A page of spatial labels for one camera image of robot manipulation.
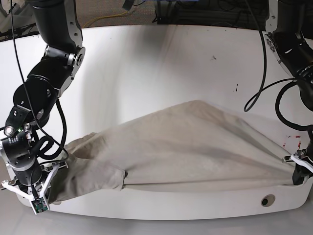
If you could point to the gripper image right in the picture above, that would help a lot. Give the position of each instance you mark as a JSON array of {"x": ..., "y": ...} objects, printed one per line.
[{"x": 303, "y": 160}]

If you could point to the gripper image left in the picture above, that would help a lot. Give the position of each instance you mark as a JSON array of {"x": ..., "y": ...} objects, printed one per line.
[{"x": 24, "y": 154}]

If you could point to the beige T-shirt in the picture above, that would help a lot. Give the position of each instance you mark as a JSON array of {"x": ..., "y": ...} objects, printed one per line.
[{"x": 190, "y": 147}]

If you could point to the red tape rectangle marking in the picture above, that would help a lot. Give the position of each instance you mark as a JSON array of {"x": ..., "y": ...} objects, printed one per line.
[{"x": 292, "y": 141}]

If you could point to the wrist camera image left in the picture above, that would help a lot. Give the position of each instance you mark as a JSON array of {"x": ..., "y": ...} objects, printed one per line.
[{"x": 39, "y": 205}]

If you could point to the right table cable grommet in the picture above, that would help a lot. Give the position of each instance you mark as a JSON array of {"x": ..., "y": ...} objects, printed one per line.
[{"x": 268, "y": 200}]

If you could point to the black cable image right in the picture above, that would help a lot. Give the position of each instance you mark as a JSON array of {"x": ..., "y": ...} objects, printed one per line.
[{"x": 264, "y": 61}]

